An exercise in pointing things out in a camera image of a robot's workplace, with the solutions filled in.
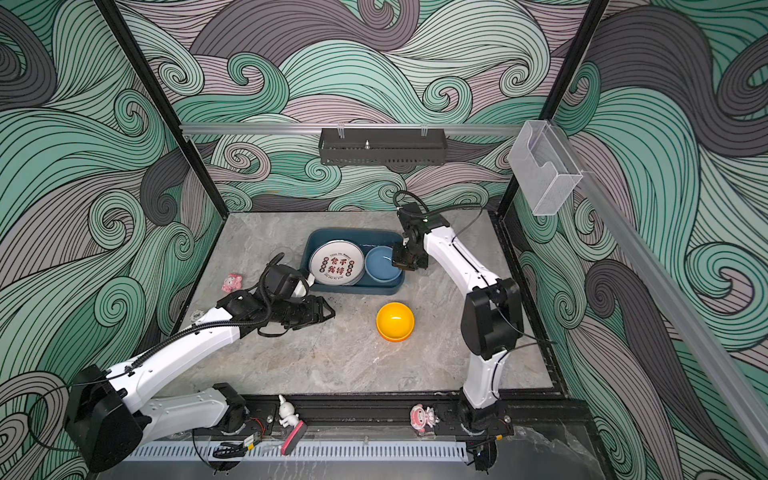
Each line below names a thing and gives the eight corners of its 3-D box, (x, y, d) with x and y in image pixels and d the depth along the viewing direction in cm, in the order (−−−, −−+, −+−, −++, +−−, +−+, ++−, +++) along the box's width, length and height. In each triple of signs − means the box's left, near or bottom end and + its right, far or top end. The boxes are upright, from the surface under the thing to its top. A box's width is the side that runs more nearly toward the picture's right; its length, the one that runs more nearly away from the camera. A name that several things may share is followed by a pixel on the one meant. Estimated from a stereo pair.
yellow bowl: (376, 344, 87) (376, 335, 82) (376, 312, 94) (376, 302, 89) (413, 344, 87) (415, 335, 82) (411, 312, 94) (413, 302, 89)
